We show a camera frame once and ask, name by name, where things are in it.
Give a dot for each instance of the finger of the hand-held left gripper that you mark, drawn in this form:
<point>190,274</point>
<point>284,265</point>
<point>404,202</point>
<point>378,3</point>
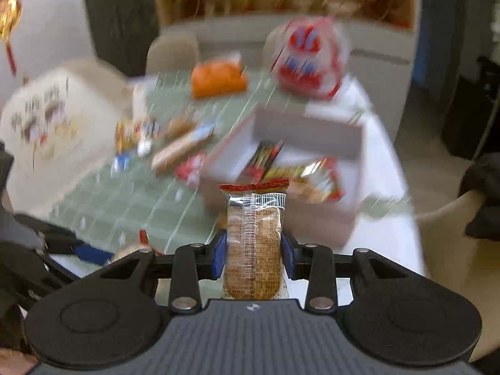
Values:
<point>92,253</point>
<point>35,265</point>

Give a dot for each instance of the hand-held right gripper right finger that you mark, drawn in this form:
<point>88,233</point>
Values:
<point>287,258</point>

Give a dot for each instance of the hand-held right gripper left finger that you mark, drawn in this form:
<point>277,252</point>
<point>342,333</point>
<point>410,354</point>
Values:
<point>219,258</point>

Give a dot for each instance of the red-ended biscuit packet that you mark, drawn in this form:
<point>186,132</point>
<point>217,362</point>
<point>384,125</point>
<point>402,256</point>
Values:
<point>191,170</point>
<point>134,247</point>
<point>254,238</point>

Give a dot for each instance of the pink cardboard box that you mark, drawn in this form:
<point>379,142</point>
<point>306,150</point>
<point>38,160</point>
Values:
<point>289,218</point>

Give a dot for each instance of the red foil snack packet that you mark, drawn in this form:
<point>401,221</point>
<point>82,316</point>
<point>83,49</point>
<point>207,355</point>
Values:
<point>312,183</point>

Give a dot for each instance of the blue label lollipop packet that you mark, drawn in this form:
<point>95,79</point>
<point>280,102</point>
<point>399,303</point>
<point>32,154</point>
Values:
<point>121,162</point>

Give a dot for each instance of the black gold-script snack packet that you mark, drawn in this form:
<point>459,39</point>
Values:
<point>267,155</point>

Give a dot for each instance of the long twisted bread packet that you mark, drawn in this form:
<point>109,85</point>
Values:
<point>179,150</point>

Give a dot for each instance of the yellow lion snack packet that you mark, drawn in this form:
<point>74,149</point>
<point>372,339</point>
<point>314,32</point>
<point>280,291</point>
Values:
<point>129,134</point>

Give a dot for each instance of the person's left forearm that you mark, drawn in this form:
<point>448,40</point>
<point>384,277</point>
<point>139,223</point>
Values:
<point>15,363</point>

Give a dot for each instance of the large cream cartoon snack bag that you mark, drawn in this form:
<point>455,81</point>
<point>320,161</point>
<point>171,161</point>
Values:
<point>50,117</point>

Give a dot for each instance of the beige chair with jacket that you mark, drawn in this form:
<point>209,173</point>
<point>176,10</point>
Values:
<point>453,265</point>

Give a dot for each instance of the orange tissue box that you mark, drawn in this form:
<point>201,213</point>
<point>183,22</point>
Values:
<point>218,76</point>

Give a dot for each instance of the rabbit face plastic bag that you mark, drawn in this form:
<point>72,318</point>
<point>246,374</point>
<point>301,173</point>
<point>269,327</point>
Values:
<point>308,54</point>

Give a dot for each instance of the black padded jacket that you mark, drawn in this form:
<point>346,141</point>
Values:
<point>482,195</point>

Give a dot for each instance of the beige dining chair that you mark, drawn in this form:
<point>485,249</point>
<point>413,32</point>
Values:
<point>172,52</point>

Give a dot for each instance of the dark glass cabinet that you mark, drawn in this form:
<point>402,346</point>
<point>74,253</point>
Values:
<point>117,19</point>

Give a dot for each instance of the black low cabinet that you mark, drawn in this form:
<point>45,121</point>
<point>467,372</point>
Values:
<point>472,113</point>

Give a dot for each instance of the white wooden display cabinet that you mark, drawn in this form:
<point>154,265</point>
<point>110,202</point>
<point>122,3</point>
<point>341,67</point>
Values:
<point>242,19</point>

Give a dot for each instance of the gold red hanging ornament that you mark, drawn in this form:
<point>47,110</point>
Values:
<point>9,15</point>

